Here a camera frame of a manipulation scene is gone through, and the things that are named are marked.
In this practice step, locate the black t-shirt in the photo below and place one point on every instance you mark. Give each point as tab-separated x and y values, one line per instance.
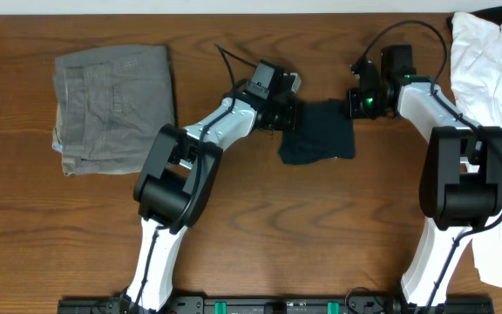
324	133

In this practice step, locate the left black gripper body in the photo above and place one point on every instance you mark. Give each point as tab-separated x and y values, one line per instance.
281	118

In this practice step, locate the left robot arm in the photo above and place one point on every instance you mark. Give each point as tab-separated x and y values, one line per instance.
177	177

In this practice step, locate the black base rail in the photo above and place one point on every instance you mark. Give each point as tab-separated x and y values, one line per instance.
357	304

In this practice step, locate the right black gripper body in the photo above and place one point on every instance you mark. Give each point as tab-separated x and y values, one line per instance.
366	104

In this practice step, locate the folded grey khaki pants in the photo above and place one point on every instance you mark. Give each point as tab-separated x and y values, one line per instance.
112	101

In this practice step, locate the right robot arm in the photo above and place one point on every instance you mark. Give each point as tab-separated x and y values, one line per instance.
460	192

